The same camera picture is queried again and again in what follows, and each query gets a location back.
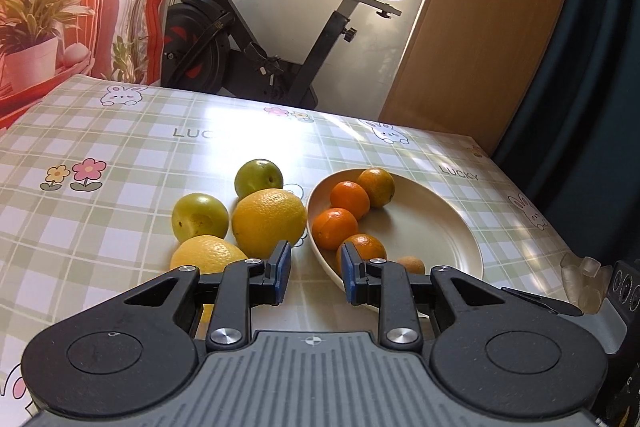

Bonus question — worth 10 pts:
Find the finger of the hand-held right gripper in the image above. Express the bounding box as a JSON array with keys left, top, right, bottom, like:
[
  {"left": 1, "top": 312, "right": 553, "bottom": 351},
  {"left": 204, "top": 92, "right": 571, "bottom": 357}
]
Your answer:
[{"left": 500, "top": 287, "right": 585, "bottom": 317}]

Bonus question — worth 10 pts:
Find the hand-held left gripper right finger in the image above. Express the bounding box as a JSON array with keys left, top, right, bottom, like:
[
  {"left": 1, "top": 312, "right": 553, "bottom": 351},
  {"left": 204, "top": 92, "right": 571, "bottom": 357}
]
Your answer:
[{"left": 340, "top": 243, "right": 506, "bottom": 350}]

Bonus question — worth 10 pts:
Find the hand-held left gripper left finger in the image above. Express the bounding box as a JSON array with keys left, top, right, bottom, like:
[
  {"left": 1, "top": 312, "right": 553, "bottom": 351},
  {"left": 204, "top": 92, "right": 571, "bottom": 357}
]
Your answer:
[{"left": 122, "top": 239, "right": 293, "bottom": 353}]

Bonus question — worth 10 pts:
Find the orange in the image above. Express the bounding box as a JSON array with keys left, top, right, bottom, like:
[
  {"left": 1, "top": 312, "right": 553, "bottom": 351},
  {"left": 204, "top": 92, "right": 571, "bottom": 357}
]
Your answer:
[
  {"left": 312, "top": 208, "right": 359, "bottom": 251},
  {"left": 356, "top": 168, "right": 396, "bottom": 208},
  {"left": 336, "top": 233, "right": 387, "bottom": 275},
  {"left": 330, "top": 181, "right": 371, "bottom": 221}
]

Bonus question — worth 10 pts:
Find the yellow lemon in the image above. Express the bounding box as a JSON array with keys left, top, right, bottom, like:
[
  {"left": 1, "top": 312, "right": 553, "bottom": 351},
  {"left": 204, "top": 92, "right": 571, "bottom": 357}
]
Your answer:
[
  {"left": 170, "top": 235, "right": 249, "bottom": 327},
  {"left": 231, "top": 188, "right": 308, "bottom": 260}
]

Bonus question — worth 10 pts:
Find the small brown kiwi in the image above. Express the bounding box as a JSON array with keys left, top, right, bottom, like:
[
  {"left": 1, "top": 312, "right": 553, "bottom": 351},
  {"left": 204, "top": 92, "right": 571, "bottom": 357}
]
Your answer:
[{"left": 396, "top": 256, "right": 426, "bottom": 277}]

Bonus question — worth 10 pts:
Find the green plum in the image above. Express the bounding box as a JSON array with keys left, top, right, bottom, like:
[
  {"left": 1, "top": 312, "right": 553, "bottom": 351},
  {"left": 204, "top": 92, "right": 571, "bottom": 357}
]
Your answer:
[
  {"left": 171, "top": 193, "right": 229, "bottom": 242},
  {"left": 235, "top": 159, "right": 284, "bottom": 201}
]

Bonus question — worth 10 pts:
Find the cream round plate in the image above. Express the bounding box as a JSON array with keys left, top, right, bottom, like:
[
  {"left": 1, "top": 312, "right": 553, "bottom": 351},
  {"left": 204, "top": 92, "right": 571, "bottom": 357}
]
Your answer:
[{"left": 306, "top": 168, "right": 485, "bottom": 320}]

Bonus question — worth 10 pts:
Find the dark curtain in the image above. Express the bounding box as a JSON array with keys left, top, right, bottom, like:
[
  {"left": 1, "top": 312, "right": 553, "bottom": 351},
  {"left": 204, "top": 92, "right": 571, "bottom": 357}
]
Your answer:
[{"left": 492, "top": 0, "right": 640, "bottom": 268}]

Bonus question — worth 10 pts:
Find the green plaid tablecloth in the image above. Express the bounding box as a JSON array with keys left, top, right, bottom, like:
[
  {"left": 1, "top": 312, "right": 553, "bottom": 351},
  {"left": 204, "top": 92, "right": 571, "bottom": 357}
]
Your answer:
[{"left": 0, "top": 74, "right": 583, "bottom": 427}]

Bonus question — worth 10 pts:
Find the black exercise bike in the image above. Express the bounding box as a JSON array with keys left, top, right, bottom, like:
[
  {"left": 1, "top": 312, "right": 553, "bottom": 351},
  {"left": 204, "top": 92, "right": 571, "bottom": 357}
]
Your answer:
[{"left": 161, "top": 0, "right": 410, "bottom": 110}]

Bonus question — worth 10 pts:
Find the wooden board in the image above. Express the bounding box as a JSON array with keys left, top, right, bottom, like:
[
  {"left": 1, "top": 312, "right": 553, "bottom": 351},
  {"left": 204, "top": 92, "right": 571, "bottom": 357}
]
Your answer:
[{"left": 378, "top": 0, "right": 587, "bottom": 152}]

